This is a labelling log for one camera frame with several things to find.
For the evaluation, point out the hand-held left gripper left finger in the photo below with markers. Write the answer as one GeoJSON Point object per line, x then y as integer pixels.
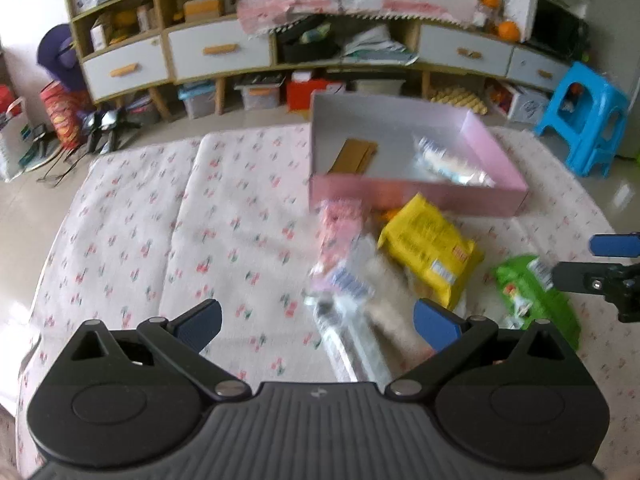
{"type": "Point", "coordinates": [200, 324]}

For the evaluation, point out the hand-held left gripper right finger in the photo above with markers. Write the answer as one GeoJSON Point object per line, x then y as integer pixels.
{"type": "Point", "coordinates": [436, 327]}

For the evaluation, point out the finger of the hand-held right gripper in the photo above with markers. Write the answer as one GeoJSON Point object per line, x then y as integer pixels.
{"type": "Point", "coordinates": [612, 244]}
{"type": "Point", "coordinates": [580, 277]}

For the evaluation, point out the green snack packet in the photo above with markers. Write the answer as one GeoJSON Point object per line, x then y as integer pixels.
{"type": "Point", "coordinates": [550, 310]}

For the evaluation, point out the beige cracker packet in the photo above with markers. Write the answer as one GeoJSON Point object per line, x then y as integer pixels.
{"type": "Point", "coordinates": [390, 300]}

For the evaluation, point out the yellow snack packet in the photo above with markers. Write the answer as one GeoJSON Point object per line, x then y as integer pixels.
{"type": "Point", "coordinates": [425, 245]}

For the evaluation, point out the clear blue-print snack packet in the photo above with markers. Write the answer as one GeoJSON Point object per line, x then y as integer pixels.
{"type": "Point", "coordinates": [345, 340]}

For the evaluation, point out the silver striped snack packet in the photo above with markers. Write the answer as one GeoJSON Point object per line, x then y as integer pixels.
{"type": "Point", "coordinates": [347, 282]}

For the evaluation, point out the pink cardboard box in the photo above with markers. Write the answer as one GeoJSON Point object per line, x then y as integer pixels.
{"type": "Point", "coordinates": [400, 195]}

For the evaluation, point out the red white snack packet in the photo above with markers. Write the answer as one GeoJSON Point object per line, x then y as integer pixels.
{"type": "Point", "coordinates": [337, 230]}

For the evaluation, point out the cherry print floor mat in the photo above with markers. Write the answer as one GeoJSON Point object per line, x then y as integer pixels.
{"type": "Point", "coordinates": [150, 220]}

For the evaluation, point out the blue plastic stool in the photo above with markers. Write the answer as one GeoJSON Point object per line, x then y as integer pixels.
{"type": "Point", "coordinates": [590, 90]}

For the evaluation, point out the clear white snack packet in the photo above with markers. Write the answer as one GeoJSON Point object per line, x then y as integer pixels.
{"type": "Point", "coordinates": [450, 165]}

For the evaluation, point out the white printed carton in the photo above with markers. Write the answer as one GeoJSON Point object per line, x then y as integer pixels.
{"type": "Point", "coordinates": [525, 105]}

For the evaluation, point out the brown flat packet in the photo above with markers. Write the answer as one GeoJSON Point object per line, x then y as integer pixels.
{"type": "Point", "coordinates": [352, 157]}

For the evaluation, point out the yellow egg tray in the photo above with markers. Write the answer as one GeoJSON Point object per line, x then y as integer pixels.
{"type": "Point", "coordinates": [457, 100]}

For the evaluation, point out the clear bin blue lid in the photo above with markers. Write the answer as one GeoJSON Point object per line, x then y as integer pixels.
{"type": "Point", "coordinates": [197, 102]}

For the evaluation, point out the black microwave oven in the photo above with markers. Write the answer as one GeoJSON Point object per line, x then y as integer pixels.
{"type": "Point", "coordinates": [557, 27]}

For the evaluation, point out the red patterned bag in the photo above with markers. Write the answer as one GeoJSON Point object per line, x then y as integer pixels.
{"type": "Point", "coordinates": [62, 115]}

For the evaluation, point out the red box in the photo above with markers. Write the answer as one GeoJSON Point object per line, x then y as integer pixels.
{"type": "Point", "coordinates": [310, 97]}

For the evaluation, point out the white foam box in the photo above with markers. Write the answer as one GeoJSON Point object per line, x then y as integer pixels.
{"type": "Point", "coordinates": [520, 7]}

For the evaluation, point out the white shopping bag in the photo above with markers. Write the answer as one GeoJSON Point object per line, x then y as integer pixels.
{"type": "Point", "coordinates": [15, 145]}

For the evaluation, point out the low wooden cabinet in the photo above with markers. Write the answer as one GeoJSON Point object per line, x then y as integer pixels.
{"type": "Point", "coordinates": [350, 67]}

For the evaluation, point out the stack of papers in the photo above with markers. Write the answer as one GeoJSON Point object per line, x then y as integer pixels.
{"type": "Point", "coordinates": [377, 45]}

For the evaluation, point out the black storage bin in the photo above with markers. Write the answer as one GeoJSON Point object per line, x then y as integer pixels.
{"type": "Point", "coordinates": [307, 47]}

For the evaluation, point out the purple hat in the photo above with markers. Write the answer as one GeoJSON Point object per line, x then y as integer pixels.
{"type": "Point", "coordinates": [57, 55]}

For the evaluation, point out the yellow shelf item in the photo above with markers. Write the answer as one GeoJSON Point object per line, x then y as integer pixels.
{"type": "Point", "coordinates": [122, 27]}

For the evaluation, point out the small brown cardboard box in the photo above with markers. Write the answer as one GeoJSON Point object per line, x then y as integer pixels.
{"type": "Point", "coordinates": [202, 10]}

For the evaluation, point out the tall wooden shelf unit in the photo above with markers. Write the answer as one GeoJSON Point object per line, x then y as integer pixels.
{"type": "Point", "coordinates": [159, 0]}

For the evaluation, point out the pink cherry print cloth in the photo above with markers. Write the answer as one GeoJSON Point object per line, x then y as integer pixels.
{"type": "Point", "coordinates": [310, 2]}

